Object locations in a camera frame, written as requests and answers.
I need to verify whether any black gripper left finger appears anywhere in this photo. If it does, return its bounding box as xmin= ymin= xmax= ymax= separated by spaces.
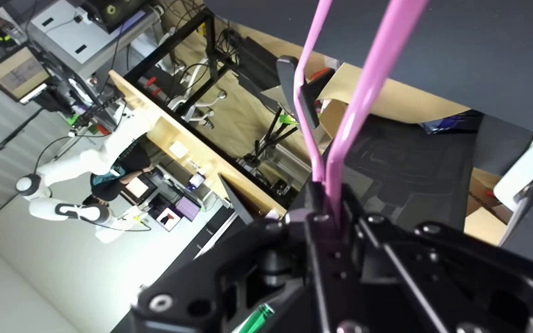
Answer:
xmin=128 ymin=182 xmax=337 ymax=333

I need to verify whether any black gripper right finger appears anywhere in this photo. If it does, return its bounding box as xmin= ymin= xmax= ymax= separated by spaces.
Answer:
xmin=335 ymin=184 xmax=533 ymax=333

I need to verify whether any pink clothes hanger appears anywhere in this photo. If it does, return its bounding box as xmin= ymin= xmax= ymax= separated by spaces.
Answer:
xmin=291 ymin=0 xmax=431 ymax=215

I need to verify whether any small purple box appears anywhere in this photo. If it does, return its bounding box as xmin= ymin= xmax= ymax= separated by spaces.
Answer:
xmin=174 ymin=195 xmax=204 ymax=223

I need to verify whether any black tripod with green clip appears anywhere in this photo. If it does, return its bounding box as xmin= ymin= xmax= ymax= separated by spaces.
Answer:
xmin=250 ymin=108 xmax=302 ymax=169

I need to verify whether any light wooden desk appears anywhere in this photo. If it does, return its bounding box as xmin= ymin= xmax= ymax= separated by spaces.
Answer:
xmin=106 ymin=69 xmax=289 ymax=221

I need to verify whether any tan cardboard sheet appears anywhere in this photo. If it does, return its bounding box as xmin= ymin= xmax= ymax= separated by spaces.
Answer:
xmin=319 ymin=62 xmax=470 ymax=141

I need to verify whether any black office chair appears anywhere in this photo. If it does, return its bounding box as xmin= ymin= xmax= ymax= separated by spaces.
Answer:
xmin=274 ymin=54 xmax=324 ymax=132

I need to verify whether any grey metal box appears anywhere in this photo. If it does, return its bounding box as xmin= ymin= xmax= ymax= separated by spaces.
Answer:
xmin=28 ymin=0 xmax=163 ymax=77

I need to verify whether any black framed monitor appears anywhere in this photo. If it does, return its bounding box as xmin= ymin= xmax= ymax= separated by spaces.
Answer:
xmin=0 ymin=43 xmax=56 ymax=106

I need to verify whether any black metal frame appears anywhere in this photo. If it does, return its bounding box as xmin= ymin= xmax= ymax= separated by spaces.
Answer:
xmin=124 ymin=6 xmax=232 ymax=119

